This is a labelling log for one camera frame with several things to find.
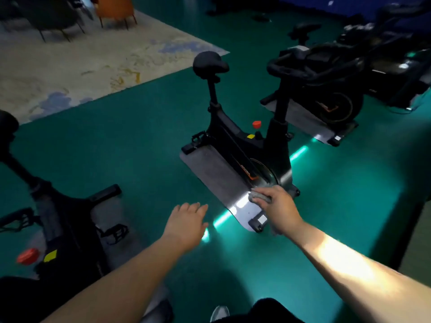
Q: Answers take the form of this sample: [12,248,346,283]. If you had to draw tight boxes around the person's left hand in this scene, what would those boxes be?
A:
[161,202,210,255]

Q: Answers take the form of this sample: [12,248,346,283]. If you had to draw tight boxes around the person's right hand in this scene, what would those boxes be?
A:
[251,184,305,238]

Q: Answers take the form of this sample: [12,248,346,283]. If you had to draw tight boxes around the grey cleaning cloth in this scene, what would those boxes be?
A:
[248,190,283,236]

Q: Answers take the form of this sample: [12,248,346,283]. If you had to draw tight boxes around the person's right forearm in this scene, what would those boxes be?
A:
[284,221,431,323]

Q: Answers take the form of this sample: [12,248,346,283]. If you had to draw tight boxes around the black exercise bike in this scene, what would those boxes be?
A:
[28,195,174,323]
[179,144,294,232]

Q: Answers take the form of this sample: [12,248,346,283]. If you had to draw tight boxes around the person's black trousers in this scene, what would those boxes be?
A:
[215,297,305,323]

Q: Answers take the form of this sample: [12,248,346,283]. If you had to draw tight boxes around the white sneaker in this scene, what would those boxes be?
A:
[210,306,231,323]

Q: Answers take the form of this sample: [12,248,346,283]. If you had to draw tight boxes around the long cabinet with grey top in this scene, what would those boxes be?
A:
[397,198,431,288]

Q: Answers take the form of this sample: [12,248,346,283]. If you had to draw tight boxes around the beige patterned rug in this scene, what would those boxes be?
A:
[0,9,230,126]

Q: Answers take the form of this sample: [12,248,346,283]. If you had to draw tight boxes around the orange chair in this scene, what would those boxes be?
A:
[94,0,138,31]

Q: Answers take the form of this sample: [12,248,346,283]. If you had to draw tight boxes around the dark grey armchair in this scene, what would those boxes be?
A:
[20,0,87,43]

